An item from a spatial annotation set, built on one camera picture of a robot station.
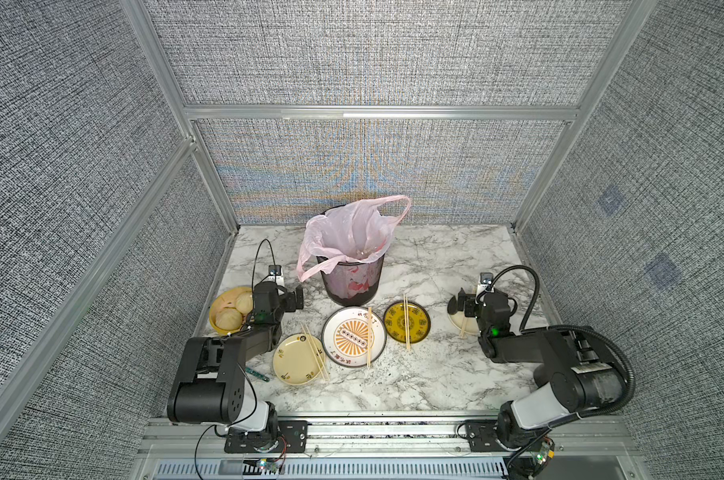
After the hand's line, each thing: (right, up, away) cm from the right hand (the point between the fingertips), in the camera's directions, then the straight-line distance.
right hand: (480, 281), depth 93 cm
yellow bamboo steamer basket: (-80, -6, +3) cm, 80 cm away
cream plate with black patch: (-7, -12, +2) cm, 14 cm away
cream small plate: (-56, -21, -10) cm, 61 cm away
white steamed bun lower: (-76, -10, -5) cm, 77 cm away
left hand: (-60, 0, +1) cm, 60 cm away
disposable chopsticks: (-7, -15, -3) cm, 16 cm away
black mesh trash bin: (-40, 0, -7) cm, 40 cm away
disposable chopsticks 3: (-35, -16, -3) cm, 38 cm away
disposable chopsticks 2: (-23, -13, -2) cm, 26 cm away
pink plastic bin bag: (-39, +16, +2) cm, 42 cm away
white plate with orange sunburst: (-42, -16, -3) cm, 45 cm away
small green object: (-66, -25, -9) cm, 71 cm away
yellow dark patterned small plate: (-19, -13, +1) cm, 23 cm away
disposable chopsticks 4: (-50, -19, -7) cm, 54 cm away
